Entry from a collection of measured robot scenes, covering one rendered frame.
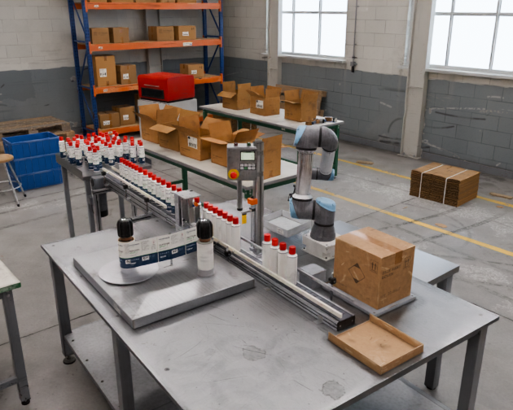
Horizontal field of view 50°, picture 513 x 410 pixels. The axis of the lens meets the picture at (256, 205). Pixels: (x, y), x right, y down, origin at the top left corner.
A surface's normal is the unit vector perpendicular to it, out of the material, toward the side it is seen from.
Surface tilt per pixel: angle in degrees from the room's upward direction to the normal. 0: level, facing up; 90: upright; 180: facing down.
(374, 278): 90
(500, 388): 0
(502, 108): 90
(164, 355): 0
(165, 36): 91
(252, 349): 0
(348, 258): 90
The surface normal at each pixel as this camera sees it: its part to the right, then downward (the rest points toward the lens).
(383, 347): 0.00, -0.94
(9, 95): 0.64, 0.26
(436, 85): -0.77, 0.22
